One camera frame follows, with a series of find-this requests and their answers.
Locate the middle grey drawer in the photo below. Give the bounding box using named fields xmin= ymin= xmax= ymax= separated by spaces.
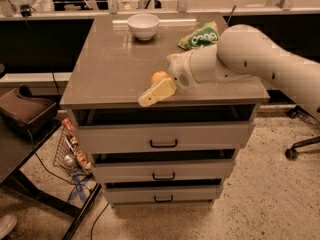
xmin=91 ymin=160 xmax=235 ymax=183

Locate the grey drawer cabinet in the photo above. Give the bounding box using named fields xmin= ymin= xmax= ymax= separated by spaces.
xmin=61 ymin=13 xmax=268 ymax=192

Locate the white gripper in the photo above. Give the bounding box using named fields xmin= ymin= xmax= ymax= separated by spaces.
xmin=138 ymin=51 xmax=198 ymax=107

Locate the top grey drawer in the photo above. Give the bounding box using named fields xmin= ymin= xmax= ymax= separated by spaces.
xmin=74 ymin=121 xmax=254 ymax=154

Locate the orange fruit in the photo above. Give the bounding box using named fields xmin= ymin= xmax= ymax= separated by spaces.
xmin=151 ymin=71 xmax=169 ymax=84

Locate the green snack bag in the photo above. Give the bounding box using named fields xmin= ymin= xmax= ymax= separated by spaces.
xmin=177 ymin=21 xmax=219 ymax=51

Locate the black office chair base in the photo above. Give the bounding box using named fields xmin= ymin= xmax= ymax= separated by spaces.
xmin=284 ymin=105 xmax=320 ymax=161

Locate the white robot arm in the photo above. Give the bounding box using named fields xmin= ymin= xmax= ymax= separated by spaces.
xmin=138 ymin=24 xmax=320 ymax=119

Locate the wire basket with items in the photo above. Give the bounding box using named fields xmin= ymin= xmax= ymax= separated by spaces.
xmin=53 ymin=118 xmax=91 ymax=176

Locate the black floor cable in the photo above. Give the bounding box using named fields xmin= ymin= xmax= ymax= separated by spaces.
xmin=89 ymin=202 xmax=110 ymax=240

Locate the bottom grey drawer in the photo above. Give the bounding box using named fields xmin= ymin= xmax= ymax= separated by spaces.
xmin=104 ymin=186 xmax=223 ymax=205

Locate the white bowl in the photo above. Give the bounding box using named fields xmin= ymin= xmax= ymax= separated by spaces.
xmin=127 ymin=14 xmax=160 ymax=41

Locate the white shoe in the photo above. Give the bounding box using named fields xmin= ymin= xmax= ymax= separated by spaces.
xmin=0 ymin=215 xmax=17 ymax=240

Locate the black side desk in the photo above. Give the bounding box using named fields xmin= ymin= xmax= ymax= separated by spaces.
xmin=0 ymin=119 xmax=101 ymax=240

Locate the grey drawer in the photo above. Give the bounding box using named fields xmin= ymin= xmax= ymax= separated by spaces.
xmin=104 ymin=186 xmax=223 ymax=205
xmin=74 ymin=121 xmax=254 ymax=154
xmin=91 ymin=160 xmax=235 ymax=183

